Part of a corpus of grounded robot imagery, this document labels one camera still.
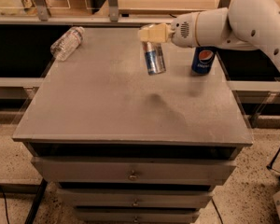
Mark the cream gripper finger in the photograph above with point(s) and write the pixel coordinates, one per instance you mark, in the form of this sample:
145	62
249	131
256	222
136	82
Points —
155	33

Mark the metal railing frame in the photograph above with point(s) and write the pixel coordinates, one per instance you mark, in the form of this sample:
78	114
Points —
99	11

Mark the grey drawer cabinet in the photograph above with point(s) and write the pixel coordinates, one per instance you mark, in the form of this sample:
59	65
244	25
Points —
125	146

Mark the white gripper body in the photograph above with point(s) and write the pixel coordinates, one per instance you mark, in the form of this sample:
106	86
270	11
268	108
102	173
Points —
183	31

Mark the blue pepsi can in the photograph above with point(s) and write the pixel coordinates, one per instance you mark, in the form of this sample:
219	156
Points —
203	60

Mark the clear plastic water bottle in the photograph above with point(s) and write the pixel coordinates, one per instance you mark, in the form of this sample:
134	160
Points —
67	43

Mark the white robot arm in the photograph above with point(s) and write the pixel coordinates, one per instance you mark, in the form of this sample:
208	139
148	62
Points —
243	25

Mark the silver redbull can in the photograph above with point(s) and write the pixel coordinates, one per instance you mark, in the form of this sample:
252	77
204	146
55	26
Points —
154	58

